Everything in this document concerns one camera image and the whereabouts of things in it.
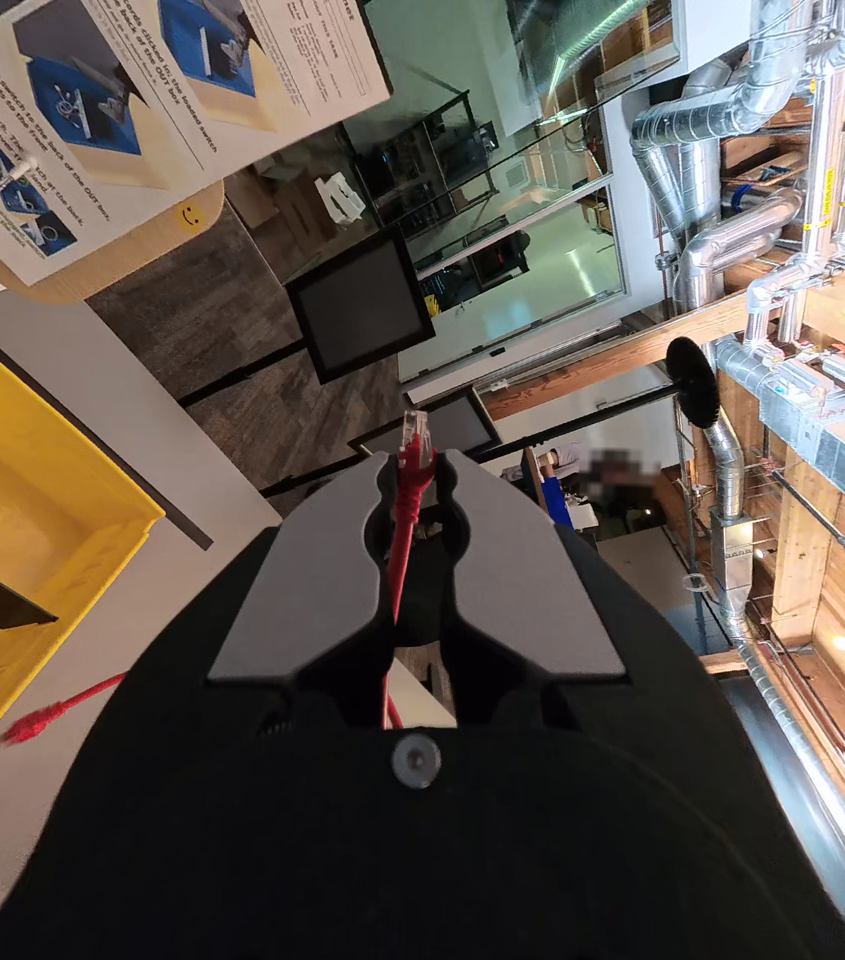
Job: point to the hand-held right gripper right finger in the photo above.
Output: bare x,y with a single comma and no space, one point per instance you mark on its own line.
527,592

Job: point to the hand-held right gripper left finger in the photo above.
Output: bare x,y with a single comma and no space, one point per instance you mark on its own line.
302,600

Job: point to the yellow plastic bin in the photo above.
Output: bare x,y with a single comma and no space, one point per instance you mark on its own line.
17,465

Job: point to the black flat monitor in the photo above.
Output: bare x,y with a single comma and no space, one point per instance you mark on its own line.
460,424
362,307

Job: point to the black pole with round disc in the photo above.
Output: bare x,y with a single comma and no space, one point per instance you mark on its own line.
692,382

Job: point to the wooden poster board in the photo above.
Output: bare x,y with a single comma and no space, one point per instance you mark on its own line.
160,247

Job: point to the yellow smiley sticker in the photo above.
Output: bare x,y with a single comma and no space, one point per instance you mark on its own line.
190,215

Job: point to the white plastic part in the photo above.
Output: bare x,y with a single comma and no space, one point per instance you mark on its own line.
340,195

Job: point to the black shelving rack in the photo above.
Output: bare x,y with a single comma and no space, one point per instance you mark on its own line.
422,172

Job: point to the silver ventilation ducts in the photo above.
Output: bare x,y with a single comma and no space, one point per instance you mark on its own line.
700,127

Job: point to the printed instruction poster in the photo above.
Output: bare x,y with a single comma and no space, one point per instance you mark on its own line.
242,75

